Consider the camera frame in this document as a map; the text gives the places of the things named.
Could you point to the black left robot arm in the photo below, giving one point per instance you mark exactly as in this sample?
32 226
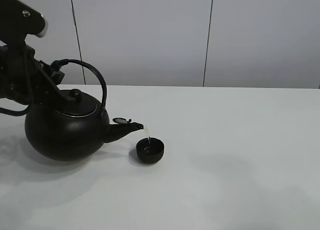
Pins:
27 81

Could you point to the black round teapot kettle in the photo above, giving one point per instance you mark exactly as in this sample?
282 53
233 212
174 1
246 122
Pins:
76 126

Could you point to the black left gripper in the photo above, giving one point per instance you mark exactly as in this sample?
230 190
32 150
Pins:
26 80

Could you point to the small black teacup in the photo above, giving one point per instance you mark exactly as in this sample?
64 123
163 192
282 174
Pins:
150 151

